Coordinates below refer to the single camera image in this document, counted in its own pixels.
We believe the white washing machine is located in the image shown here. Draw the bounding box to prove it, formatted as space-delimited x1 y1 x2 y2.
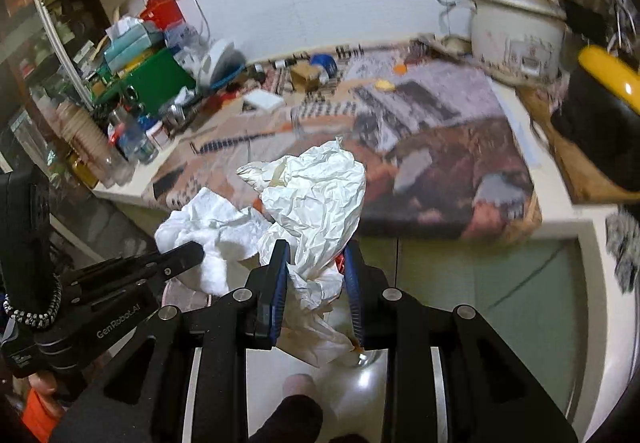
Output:
570 218 640 443

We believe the white rice cooker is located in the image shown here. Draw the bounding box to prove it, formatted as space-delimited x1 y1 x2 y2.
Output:
470 0 568 86

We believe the black pot with yellow lid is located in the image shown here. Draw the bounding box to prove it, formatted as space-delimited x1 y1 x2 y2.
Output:
550 45 640 191

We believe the white tissue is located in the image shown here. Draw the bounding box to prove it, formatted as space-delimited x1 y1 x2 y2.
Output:
154 187 273 298

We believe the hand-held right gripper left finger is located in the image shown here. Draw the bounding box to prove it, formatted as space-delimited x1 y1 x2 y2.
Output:
52 239 292 443

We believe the round metal trash can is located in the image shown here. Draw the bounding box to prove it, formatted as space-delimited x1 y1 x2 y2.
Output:
345 347 392 371

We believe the blue tape roll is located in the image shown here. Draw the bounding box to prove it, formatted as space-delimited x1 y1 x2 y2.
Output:
310 54 338 76

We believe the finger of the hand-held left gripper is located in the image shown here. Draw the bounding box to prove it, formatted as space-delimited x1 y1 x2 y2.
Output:
62 241 205 309

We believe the pink plastic bag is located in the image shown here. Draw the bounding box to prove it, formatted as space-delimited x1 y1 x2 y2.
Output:
162 279 213 311

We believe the yellow oil bottle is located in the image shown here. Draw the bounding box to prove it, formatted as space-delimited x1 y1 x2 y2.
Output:
70 158 99 190

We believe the white jar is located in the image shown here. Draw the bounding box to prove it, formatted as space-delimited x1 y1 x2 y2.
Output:
147 120 174 150

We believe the teal tissue box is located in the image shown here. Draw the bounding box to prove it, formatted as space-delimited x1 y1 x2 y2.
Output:
102 18 166 71

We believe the white cable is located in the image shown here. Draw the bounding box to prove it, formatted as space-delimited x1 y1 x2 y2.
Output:
175 0 211 41

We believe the glass door cabinet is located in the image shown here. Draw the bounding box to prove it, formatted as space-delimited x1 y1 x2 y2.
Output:
0 0 113 174

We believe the white paper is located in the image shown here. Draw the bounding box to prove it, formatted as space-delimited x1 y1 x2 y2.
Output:
236 137 368 369

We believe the red plastic pitcher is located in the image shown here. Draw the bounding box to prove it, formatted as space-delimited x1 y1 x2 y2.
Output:
139 0 183 31

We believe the stack of plastic cups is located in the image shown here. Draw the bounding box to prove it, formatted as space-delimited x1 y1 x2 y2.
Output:
50 100 118 188

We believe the green plastic basket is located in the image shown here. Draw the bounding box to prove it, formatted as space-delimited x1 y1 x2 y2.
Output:
92 48 197 106

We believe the small white box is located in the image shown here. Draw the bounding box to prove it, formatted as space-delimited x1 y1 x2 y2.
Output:
242 90 283 112

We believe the small cardboard box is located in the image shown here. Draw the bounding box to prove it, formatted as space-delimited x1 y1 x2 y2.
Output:
290 63 321 91

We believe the wooden cutting board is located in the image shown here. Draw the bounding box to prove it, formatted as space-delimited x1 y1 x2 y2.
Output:
517 85 640 204

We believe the person's leg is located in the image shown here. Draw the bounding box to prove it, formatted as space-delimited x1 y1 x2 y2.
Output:
247 373 368 443

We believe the clear plastic bottle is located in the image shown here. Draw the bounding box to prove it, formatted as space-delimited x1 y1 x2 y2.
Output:
117 110 160 166

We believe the printed newspaper sheet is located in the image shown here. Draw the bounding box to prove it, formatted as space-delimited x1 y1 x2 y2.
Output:
142 40 543 241

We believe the grey patterned cloth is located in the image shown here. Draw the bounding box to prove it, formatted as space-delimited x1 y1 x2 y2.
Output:
605 210 640 296

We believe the person's left hand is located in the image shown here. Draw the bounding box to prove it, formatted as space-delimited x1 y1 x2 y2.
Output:
22 373 68 443

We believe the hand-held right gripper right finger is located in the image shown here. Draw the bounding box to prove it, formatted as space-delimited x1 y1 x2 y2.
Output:
344 239 578 443

